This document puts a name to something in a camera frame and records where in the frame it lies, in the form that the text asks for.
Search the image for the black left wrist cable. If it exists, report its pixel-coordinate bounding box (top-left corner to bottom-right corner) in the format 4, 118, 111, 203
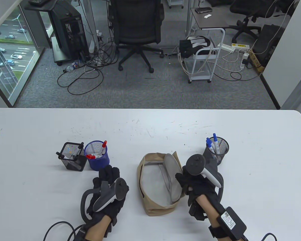
43, 221, 84, 241

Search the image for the beige velcro pencil pouch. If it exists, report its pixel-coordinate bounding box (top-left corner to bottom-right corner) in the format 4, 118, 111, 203
137, 151, 186, 216

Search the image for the black swivel office chair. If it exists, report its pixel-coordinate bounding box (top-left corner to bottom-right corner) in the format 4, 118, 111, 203
230, 0, 276, 43

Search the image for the black mesh office chair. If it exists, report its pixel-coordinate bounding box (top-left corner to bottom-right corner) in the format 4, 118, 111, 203
108, 0, 165, 74

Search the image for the black square mesh pen holder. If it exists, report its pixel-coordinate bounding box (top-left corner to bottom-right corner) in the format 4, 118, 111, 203
58, 142, 88, 172

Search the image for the black round mesh pen cup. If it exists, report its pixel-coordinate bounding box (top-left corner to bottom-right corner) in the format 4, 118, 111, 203
203, 137, 230, 166

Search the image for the glass window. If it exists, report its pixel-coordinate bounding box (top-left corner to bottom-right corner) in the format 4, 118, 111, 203
0, 5, 44, 106

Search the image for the person's left hand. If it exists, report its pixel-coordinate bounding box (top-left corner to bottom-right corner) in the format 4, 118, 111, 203
87, 165, 129, 237

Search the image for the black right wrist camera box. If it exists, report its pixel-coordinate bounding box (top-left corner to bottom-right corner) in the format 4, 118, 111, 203
209, 207, 247, 240

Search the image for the black computer tower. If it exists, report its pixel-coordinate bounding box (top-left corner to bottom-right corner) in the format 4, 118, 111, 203
50, 0, 89, 59

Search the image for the grey office desk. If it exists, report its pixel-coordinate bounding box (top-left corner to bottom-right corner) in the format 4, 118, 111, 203
190, 7, 241, 30

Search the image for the blue mesh pen cup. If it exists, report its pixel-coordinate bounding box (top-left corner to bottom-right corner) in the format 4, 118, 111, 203
85, 141, 110, 172

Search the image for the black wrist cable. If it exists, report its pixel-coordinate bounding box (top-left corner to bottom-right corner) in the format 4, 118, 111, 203
43, 221, 84, 241
241, 233, 277, 241

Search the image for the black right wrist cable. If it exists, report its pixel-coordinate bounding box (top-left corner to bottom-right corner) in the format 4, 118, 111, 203
241, 233, 277, 241

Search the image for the white grey hand controller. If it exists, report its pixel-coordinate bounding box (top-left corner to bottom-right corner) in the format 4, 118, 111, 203
186, 154, 224, 202
80, 178, 129, 222

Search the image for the white rolling cart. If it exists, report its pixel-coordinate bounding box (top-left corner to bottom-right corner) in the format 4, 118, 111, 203
188, 28, 225, 84

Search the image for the cardboard box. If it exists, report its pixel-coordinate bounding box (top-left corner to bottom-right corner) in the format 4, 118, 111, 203
248, 49, 265, 75

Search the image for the white wheeled cart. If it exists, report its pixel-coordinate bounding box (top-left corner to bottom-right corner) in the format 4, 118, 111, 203
167, 0, 185, 9

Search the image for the black floor cable loop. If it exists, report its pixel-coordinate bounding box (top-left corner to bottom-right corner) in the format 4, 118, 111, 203
57, 67, 104, 96

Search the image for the black left wrist camera strap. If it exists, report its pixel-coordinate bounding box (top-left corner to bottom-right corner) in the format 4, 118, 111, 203
75, 224, 91, 241

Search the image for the person's right hand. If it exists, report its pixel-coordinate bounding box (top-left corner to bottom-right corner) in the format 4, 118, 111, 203
175, 166, 220, 222

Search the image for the black and white bag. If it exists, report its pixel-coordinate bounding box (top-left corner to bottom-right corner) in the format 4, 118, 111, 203
179, 36, 211, 58

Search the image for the tangle of black cables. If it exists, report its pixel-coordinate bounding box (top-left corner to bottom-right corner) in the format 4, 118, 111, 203
84, 23, 119, 68

